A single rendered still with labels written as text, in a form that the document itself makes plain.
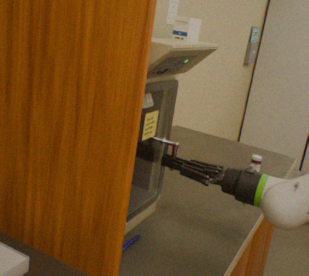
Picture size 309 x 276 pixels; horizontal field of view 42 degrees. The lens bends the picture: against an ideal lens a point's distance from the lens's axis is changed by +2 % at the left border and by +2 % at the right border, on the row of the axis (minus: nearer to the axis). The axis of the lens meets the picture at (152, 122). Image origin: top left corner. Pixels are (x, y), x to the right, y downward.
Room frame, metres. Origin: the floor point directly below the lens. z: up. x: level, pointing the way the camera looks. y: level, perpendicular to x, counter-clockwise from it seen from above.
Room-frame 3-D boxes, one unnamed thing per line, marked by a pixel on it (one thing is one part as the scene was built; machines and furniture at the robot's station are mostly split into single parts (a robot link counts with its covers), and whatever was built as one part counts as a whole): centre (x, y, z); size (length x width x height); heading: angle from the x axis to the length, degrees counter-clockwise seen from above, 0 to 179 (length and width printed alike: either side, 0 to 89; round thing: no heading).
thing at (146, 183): (1.07, 0.01, 1.19); 0.30 x 0.01 x 0.40; 154
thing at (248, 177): (1.05, -0.29, 1.15); 0.09 x 0.06 x 0.12; 154
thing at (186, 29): (1.08, -0.05, 1.54); 0.05 x 0.05 x 0.06; 50
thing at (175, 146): (1.15, -0.06, 1.17); 0.05 x 0.03 x 0.10; 64
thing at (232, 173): (1.08, -0.22, 1.14); 0.09 x 0.08 x 0.07; 64
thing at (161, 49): (1.05, -0.03, 1.46); 0.32 x 0.11 x 0.10; 154
